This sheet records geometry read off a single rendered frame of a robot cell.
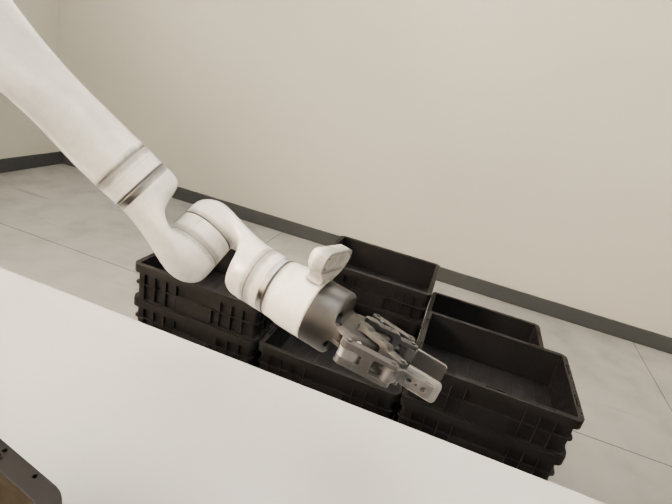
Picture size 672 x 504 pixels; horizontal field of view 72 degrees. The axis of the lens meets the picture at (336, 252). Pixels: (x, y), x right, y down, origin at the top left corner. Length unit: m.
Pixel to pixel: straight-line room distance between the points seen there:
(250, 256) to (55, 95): 0.25
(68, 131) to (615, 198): 2.88
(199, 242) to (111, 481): 0.31
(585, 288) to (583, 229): 0.38
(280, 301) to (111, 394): 0.37
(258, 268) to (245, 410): 0.30
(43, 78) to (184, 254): 0.22
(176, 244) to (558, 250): 2.78
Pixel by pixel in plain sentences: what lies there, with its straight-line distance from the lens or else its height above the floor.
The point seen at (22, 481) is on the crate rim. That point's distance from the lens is 0.38.
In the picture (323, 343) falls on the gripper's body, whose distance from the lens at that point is 0.49.
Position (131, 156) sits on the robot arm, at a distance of 0.55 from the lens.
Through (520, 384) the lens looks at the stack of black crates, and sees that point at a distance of 1.44.
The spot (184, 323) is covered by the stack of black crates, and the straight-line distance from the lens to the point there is 1.37.
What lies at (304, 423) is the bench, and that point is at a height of 0.70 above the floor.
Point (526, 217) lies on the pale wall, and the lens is 3.06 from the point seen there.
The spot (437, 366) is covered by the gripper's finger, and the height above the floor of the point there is 0.93.
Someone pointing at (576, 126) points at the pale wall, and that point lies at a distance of 3.01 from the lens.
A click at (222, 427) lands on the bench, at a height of 0.70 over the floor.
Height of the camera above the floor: 1.21
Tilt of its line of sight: 22 degrees down
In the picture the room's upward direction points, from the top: 12 degrees clockwise
